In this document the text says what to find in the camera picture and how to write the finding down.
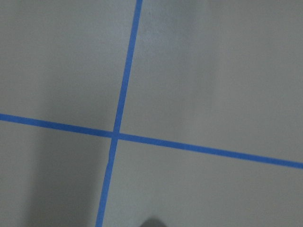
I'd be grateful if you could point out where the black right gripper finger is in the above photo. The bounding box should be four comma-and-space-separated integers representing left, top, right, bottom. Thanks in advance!
140, 218, 166, 227

